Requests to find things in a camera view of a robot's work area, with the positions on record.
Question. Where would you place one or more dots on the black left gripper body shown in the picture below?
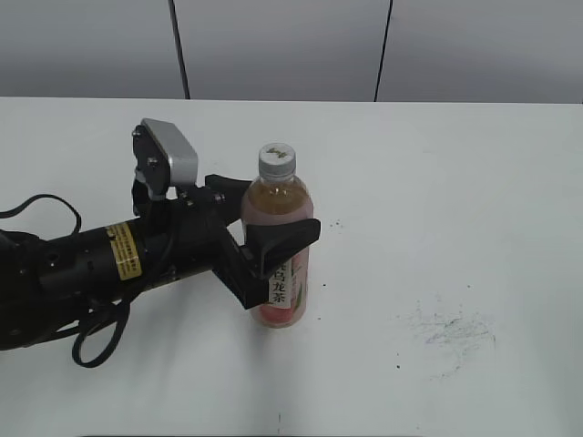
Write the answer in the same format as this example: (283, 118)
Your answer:
(185, 236)

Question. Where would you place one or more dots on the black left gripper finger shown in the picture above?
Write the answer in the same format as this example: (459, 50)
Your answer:
(228, 194)
(273, 245)

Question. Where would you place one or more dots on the pink oolong tea bottle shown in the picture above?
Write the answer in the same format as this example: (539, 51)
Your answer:
(269, 203)

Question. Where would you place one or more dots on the grey bottle cap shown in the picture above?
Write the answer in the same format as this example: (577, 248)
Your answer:
(276, 161)

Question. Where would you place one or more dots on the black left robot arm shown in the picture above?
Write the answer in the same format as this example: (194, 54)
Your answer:
(51, 289)

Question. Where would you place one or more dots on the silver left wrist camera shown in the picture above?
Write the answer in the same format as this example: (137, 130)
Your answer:
(165, 158)

